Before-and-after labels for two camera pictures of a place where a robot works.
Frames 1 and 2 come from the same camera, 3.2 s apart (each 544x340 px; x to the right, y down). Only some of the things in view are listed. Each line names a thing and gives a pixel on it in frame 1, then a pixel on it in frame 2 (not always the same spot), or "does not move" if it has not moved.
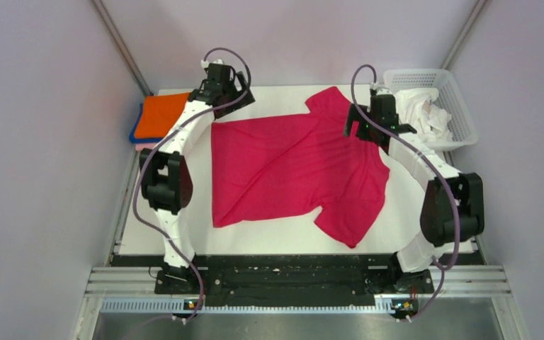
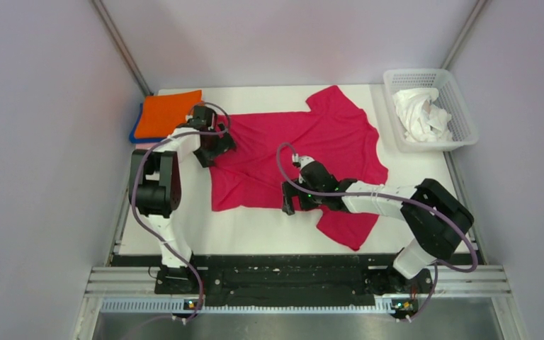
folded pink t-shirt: [142, 146] does not move
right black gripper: [353, 115] -> [288, 206]
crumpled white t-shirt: [418, 112] does not move
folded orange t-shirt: [160, 114] does not move
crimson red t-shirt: [273, 166] does not move
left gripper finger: [248, 99] -> [206, 156]
